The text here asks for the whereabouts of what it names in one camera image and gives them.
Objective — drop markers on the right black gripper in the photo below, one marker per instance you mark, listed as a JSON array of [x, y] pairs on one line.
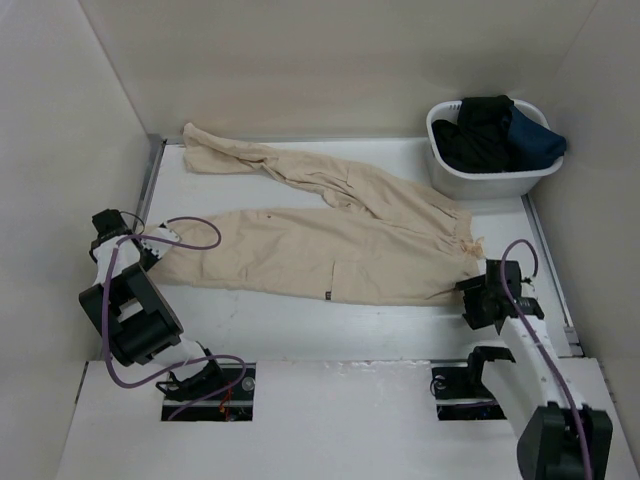
[[470, 288]]

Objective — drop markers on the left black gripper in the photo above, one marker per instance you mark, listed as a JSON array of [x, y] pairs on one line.
[[153, 259]]

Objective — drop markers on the beige trousers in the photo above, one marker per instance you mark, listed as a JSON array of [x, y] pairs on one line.
[[378, 239]]

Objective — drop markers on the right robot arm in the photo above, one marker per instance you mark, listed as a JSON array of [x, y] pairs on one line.
[[559, 436]]

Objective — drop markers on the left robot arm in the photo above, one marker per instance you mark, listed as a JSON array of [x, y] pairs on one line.
[[188, 363]]

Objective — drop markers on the black trousers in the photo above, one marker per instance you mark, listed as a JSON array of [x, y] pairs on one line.
[[477, 142]]

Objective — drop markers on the navy blue trousers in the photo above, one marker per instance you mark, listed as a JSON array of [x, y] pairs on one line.
[[532, 146]]

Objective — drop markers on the white laundry basket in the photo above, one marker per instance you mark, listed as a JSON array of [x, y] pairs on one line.
[[459, 185]]

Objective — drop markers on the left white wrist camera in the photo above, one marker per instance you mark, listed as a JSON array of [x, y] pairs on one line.
[[159, 241]]

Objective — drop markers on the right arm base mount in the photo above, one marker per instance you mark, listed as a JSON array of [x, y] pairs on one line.
[[459, 398]]

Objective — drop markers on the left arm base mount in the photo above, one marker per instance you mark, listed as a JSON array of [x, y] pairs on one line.
[[232, 405]]

